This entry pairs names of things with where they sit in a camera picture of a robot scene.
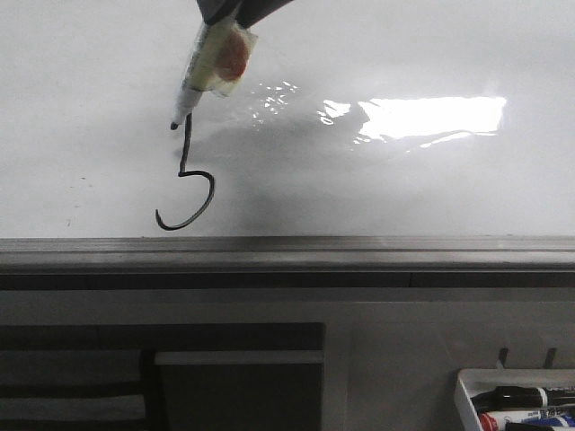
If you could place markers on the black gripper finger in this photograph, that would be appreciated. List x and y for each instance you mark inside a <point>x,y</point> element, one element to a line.
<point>246,12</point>

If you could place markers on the white whiteboard marker with tape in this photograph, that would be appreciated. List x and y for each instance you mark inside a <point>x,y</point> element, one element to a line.
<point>217,62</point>

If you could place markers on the white whiteboard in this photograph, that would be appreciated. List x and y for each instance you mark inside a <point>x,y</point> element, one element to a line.
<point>352,118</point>

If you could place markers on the left black tray hook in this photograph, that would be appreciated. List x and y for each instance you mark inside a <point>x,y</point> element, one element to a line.
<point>502,358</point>

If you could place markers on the right black tray hook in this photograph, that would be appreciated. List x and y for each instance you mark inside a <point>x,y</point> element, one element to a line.
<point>549,358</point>

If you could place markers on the grey metal whiteboard ledge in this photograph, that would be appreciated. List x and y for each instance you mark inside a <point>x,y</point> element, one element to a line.
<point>336,261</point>

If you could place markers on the black tray hook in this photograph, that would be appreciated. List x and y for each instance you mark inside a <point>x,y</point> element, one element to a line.
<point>502,358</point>
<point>549,358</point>

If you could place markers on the black capped marker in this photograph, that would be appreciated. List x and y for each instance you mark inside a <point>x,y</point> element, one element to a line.
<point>517,397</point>

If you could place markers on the blue capped marker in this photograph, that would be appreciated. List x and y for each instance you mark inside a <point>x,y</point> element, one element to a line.
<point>561,423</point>

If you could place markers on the red capped marker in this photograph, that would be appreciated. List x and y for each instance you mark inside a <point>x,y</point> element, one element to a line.
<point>497,420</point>

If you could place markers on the dark box under ledge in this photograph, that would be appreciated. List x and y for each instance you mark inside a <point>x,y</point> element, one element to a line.
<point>242,390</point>

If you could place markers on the white marker tray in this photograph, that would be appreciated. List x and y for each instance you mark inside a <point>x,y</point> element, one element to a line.
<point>471,382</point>

